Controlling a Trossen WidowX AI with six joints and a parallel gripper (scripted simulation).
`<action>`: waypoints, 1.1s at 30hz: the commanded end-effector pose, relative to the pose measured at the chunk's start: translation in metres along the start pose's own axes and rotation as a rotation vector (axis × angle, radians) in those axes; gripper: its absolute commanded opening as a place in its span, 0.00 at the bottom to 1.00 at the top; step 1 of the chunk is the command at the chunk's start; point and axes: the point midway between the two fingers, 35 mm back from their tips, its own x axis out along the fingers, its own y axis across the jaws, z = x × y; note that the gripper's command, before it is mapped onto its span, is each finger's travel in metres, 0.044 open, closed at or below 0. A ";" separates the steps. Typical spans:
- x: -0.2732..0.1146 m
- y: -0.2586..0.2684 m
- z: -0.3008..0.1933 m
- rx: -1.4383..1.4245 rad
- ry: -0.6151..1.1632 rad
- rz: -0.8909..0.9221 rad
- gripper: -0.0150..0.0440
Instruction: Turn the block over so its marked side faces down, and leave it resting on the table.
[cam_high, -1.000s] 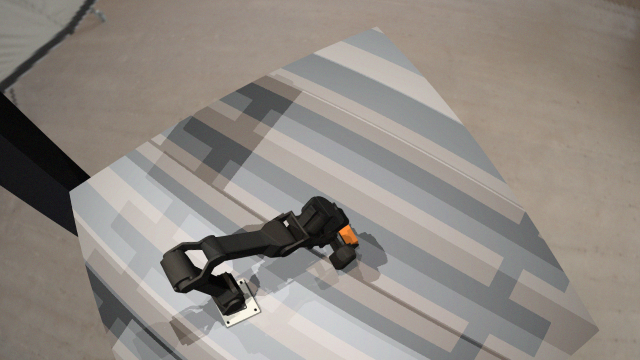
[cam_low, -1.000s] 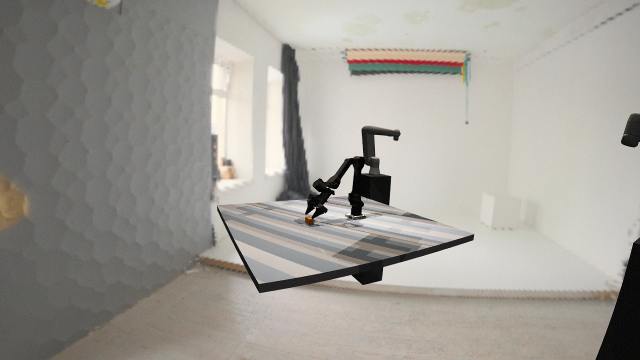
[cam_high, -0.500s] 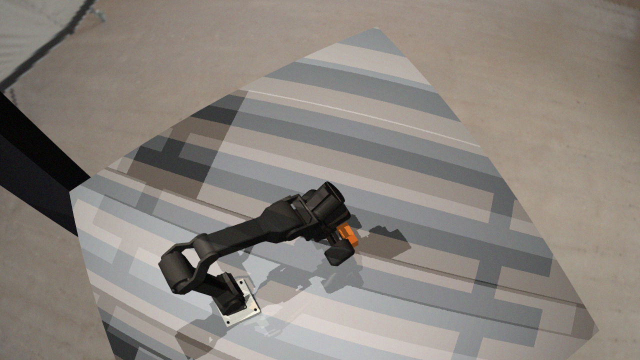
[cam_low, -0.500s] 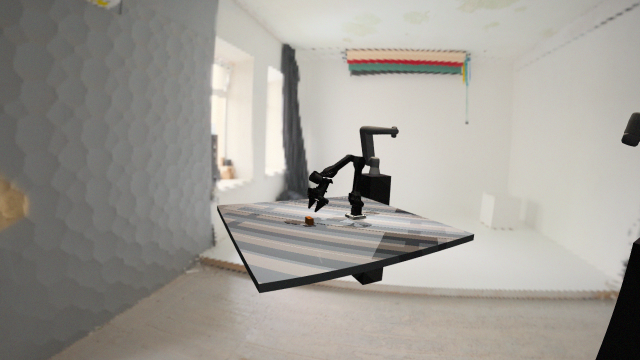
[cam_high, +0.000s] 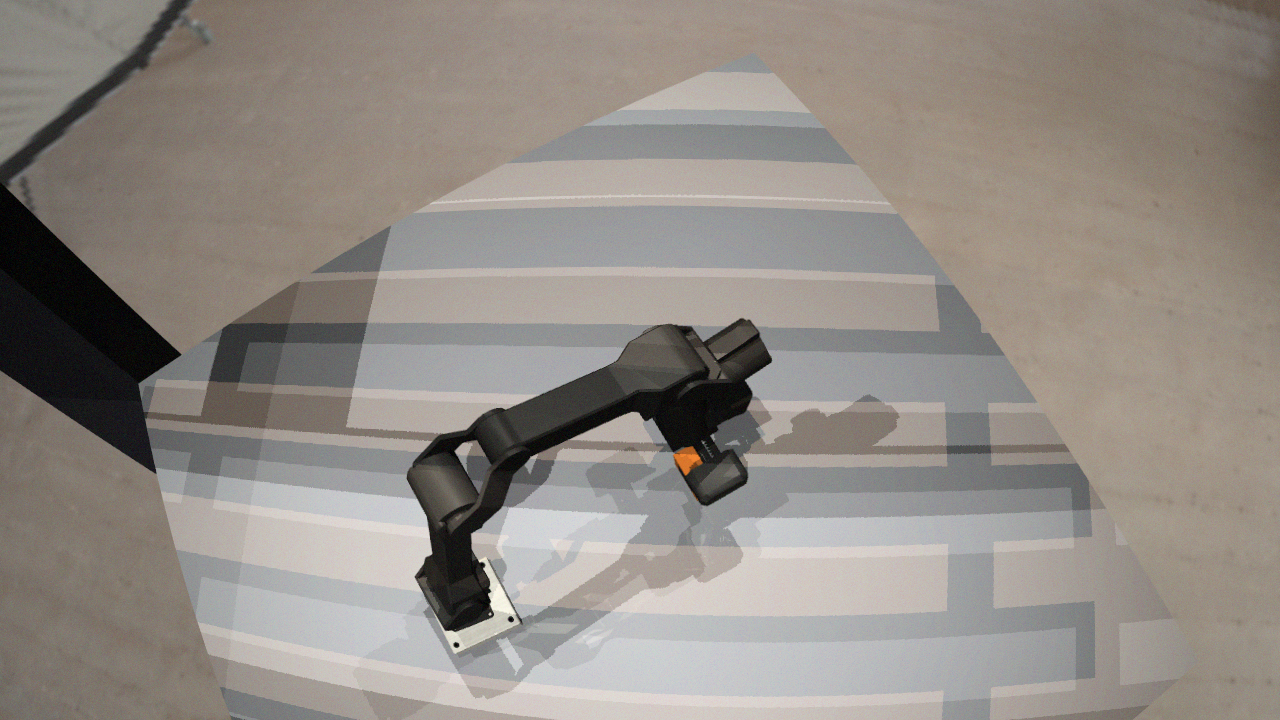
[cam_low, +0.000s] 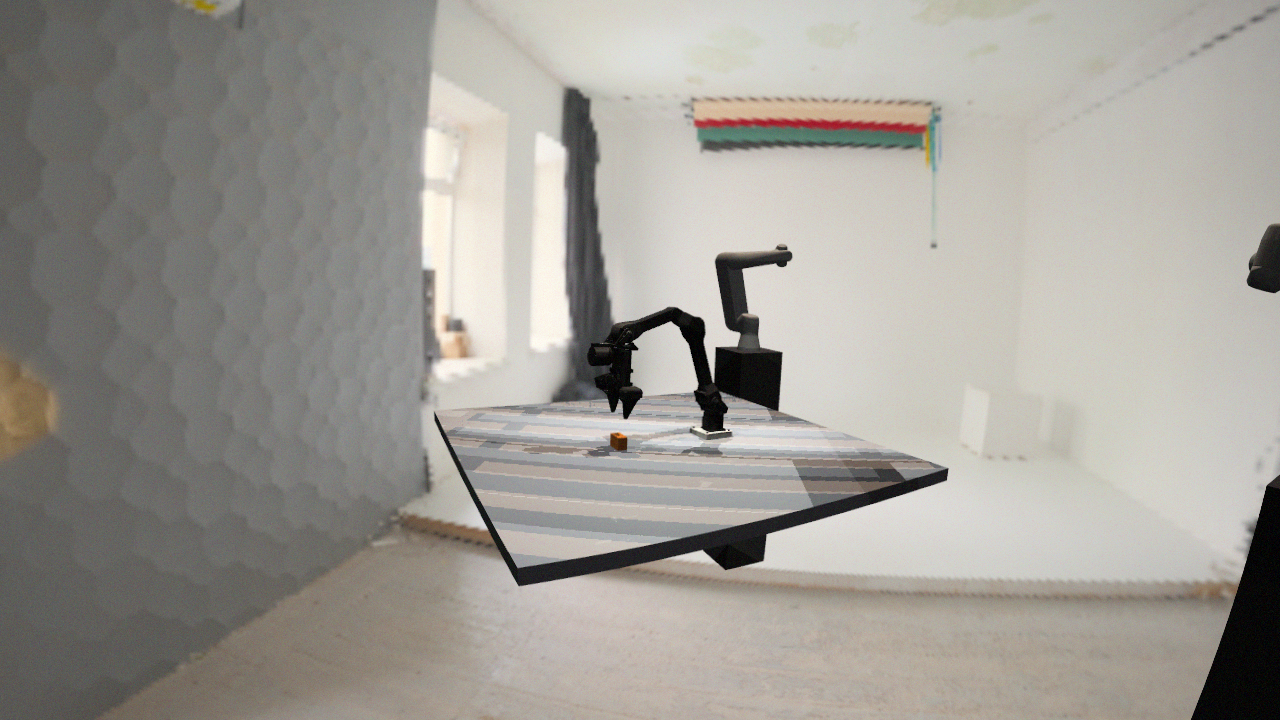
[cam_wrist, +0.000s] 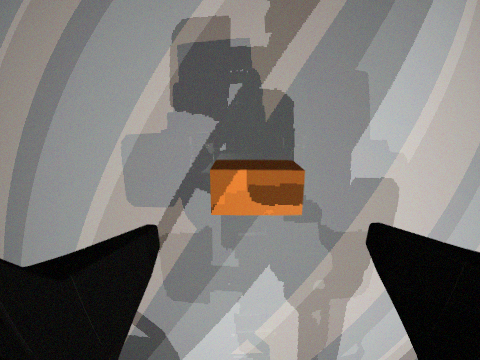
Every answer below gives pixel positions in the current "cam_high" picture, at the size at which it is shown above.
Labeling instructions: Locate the orange block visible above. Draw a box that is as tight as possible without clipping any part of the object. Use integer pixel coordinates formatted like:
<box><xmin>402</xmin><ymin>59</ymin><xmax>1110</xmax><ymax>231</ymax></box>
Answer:
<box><xmin>675</xmin><ymin>446</ymin><xmax>703</xmax><ymax>500</ymax></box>

